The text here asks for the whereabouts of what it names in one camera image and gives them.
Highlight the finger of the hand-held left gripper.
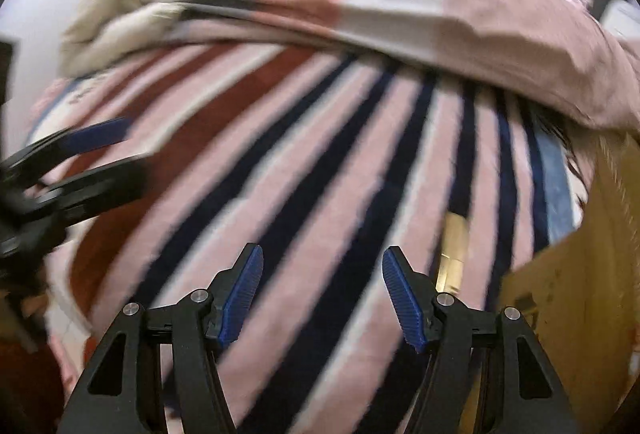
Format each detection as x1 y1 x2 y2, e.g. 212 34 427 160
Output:
29 158 154 228
0 116 132 186

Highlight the cream fleece blanket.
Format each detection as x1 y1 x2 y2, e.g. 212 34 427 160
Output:
60 0 186 77

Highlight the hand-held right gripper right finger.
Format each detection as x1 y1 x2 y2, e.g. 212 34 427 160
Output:
381 246 583 434

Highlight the brown cardboard box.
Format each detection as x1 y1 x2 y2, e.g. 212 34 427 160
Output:
460 131 640 434

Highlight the striped pink fleece blanket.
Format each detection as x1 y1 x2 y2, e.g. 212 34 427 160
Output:
25 41 601 434

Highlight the gold rectangular box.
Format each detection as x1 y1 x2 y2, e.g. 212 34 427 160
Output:
435 213 471 295

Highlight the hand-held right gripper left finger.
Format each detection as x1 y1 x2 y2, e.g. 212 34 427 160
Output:
57 243 264 434

